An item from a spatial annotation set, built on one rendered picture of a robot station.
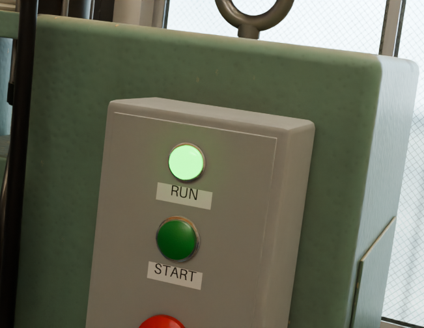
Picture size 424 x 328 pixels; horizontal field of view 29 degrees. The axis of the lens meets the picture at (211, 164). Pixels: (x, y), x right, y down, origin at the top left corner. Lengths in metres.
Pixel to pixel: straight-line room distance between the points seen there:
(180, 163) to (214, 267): 0.06
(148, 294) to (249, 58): 0.14
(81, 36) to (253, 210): 0.17
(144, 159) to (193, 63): 0.08
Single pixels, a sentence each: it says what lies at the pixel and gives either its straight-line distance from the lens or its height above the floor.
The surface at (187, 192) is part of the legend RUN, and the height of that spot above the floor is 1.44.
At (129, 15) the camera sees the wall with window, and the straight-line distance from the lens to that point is 2.17.
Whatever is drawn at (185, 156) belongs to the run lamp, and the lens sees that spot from 0.40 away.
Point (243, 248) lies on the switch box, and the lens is 0.41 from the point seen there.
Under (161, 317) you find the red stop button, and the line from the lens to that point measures 0.42.
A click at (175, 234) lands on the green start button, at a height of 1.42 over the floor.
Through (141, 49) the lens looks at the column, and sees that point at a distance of 0.49.
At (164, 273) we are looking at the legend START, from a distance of 0.43.
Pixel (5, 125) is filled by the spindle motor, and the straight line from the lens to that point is 0.69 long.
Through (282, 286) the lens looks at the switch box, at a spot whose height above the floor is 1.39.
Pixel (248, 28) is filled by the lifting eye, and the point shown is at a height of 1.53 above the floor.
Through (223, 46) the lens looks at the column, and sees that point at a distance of 0.47.
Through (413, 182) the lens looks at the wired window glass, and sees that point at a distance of 1.98.
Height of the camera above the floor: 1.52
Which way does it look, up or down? 9 degrees down
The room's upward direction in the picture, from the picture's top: 7 degrees clockwise
